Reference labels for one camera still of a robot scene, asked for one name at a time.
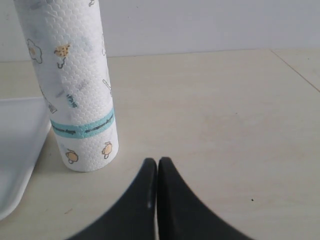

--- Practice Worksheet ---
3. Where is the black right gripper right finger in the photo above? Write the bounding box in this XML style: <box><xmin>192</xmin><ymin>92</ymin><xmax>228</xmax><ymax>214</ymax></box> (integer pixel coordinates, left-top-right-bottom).
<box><xmin>157</xmin><ymin>157</ymin><xmax>251</xmax><ymax>240</ymax></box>

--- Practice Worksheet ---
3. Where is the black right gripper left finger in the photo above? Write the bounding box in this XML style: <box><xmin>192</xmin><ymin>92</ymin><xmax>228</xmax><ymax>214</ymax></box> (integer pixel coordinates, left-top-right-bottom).
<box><xmin>69</xmin><ymin>158</ymin><xmax>158</xmax><ymax>240</ymax></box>

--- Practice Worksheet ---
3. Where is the white rectangular plastic tray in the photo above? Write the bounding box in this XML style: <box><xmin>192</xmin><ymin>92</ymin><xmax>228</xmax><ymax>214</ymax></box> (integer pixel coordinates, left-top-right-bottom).
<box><xmin>0</xmin><ymin>97</ymin><xmax>51</xmax><ymax>219</ymax></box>

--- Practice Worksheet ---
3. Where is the printed white paper towel roll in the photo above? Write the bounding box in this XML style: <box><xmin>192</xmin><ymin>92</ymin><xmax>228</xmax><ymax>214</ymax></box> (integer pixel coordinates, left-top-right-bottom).
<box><xmin>14</xmin><ymin>0</ymin><xmax>119</xmax><ymax>172</ymax></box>

